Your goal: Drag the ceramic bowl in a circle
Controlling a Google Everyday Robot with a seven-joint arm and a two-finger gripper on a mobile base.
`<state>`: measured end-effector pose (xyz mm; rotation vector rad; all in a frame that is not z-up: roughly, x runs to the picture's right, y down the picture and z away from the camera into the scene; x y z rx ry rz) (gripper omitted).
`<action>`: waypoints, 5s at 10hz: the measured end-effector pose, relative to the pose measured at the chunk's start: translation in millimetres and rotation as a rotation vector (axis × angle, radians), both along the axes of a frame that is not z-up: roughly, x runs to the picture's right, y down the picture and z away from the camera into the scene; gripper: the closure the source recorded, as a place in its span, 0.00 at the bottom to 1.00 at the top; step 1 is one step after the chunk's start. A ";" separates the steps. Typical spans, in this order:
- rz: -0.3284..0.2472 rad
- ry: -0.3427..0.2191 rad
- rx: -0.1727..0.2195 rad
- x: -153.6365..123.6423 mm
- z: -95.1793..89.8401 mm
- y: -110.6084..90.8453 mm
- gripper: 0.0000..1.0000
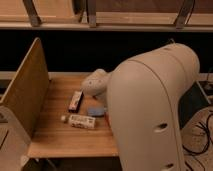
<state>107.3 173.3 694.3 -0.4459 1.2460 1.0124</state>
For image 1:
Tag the small rectangular box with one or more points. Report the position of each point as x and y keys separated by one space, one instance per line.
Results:
x=75 y=101

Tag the left wooden side panel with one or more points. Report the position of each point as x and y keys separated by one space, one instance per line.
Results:
x=23 y=98

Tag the blue sponge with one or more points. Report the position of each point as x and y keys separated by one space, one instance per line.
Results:
x=95 y=111

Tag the wooden shelf rail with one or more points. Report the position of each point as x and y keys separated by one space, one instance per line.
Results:
x=108 y=15

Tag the white plastic bottle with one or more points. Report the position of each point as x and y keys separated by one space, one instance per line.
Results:
x=79 y=121

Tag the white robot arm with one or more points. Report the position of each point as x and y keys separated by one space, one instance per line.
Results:
x=142 y=96

